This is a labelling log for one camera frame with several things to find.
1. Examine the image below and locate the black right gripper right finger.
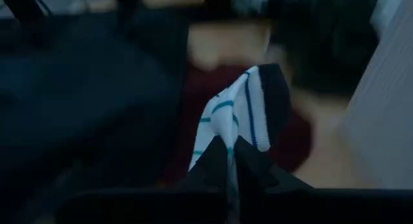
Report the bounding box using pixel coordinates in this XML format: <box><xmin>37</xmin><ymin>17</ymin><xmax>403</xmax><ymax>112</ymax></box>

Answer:
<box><xmin>234</xmin><ymin>135</ymin><xmax>312</xmax><ymax>190</ymax></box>

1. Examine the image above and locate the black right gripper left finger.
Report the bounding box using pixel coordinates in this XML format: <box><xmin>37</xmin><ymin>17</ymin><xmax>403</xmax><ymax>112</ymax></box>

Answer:
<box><xmin>188</xmin><ymin>135</ymin><xmax>232</xmax><ymax>190</ymax></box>

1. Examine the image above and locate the white blue-striped sock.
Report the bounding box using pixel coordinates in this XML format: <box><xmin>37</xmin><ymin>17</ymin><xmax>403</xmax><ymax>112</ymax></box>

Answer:
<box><xmin>188</xmin><ymin>63</ymin><xmax>293</xmax><ymax>224</ymax></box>

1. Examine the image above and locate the dark green fleece sweatshirt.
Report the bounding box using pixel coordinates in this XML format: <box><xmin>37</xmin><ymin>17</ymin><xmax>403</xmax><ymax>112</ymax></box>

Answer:
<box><xmin>269</xmin><ymin>0</ymin><xmax>380</xmax><ymax>97</ymax></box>

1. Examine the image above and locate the dark grey shirt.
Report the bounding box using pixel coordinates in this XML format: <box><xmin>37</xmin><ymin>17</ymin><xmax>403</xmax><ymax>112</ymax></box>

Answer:
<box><xmin>0</xmin><ymin>10</ymin><xmax>191</xmax><ymax>224</ymax></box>

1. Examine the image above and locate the maroon garment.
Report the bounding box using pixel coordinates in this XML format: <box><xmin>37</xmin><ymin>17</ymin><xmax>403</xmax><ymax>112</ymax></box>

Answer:
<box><xmin>161</xmin><ymin>65</ymin><xmax>314</xmax><ymax>188</ymax></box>

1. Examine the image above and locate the black metal rig frame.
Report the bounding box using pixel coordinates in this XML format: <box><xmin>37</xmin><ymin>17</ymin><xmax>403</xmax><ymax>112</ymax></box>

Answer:
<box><xmin>0</xmin><ymin>0</ymin><xmax>52</xmax><ymax>25</ymax></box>

